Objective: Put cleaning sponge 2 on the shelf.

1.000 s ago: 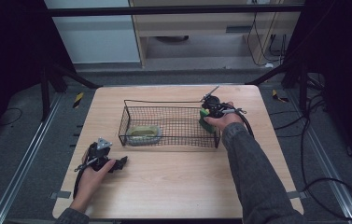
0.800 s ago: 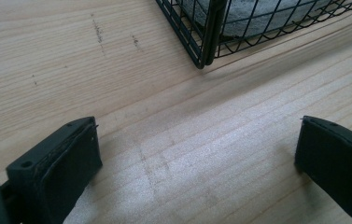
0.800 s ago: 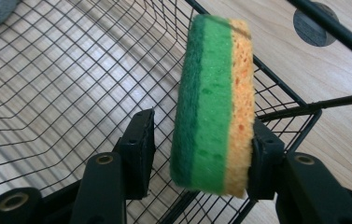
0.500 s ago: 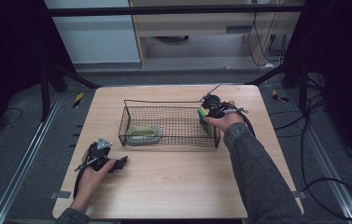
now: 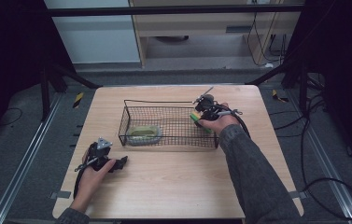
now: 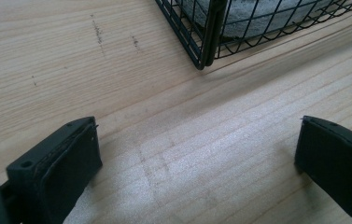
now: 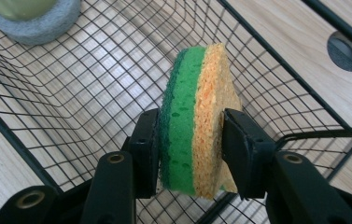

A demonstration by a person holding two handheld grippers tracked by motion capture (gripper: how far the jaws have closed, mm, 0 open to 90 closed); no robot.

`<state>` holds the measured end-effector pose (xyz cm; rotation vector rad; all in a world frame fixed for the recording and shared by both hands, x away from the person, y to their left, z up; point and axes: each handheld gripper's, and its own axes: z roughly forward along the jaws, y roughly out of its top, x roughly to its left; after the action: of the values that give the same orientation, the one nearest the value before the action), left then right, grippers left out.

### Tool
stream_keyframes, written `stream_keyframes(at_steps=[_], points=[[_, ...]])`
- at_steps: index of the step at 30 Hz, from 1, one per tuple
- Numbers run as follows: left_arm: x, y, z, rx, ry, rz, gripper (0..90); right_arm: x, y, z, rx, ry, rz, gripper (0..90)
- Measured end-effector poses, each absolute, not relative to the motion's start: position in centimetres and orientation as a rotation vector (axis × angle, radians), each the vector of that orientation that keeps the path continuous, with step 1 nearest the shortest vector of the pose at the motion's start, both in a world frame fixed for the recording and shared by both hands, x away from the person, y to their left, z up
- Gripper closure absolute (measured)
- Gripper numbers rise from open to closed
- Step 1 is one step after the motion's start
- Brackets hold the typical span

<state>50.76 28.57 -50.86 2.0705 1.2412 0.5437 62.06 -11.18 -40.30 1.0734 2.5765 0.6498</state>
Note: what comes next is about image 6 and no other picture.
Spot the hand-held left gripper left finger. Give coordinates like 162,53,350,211
5,116,104,224

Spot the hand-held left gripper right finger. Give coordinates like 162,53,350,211
293,115,352,224

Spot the black wire mesh basket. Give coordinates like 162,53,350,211
154,0,352,71

